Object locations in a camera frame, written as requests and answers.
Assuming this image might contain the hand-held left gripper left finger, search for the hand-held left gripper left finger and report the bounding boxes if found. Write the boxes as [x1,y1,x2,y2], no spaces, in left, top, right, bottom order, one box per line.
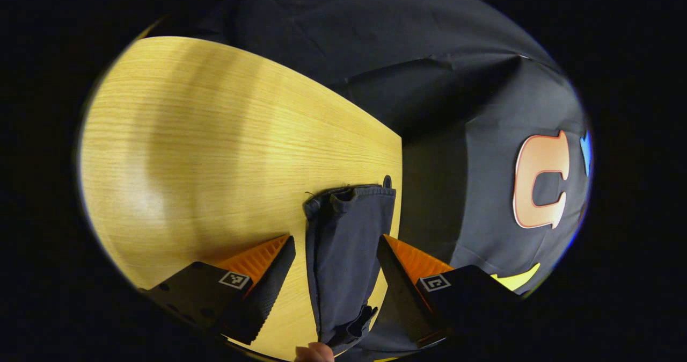
[138,234,297,346]

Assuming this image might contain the dark blue jeans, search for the dark blue jeans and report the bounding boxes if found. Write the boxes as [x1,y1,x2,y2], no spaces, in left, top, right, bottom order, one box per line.
[303,184,425,360]

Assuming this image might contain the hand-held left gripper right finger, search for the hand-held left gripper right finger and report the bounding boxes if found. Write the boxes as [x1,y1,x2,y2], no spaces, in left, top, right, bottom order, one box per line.
[376,234,524,349]

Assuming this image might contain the black backdrop cloth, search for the black backdrop cloth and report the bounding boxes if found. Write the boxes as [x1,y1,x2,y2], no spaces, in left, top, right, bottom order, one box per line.
[137,0,594,303]

